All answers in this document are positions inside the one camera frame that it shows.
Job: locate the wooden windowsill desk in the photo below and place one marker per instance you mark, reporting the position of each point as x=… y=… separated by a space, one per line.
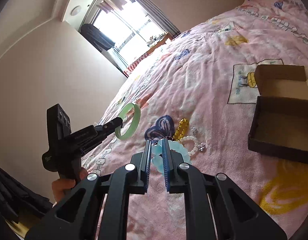
x=159 y=43

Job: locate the grey striped curtain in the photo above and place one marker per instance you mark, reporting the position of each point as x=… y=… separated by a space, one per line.
x=159 y=17

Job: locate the person's left hand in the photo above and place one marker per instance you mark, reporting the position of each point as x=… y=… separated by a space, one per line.
x=59 y=186

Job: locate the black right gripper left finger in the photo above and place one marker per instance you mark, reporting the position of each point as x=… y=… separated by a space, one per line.
x=132 y=178

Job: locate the red striped cloth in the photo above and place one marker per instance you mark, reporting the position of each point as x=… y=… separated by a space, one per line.
x=132 y=66

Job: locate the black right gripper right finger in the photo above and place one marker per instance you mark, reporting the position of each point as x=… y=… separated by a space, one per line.
x=181 y=177

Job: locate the silver flower jewelry piece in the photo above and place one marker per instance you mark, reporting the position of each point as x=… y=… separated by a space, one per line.
x=201 y=147

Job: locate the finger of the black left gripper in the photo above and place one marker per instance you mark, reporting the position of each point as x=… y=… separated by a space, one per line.
x=111 y=126

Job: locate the dark hanging garment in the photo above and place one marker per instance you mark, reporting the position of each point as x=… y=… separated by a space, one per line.
x=96 y=38

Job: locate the round ceiling light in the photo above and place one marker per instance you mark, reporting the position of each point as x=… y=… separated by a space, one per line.
x=76 y=10

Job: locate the window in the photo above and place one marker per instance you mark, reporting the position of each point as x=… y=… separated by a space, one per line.
x=130 y=27

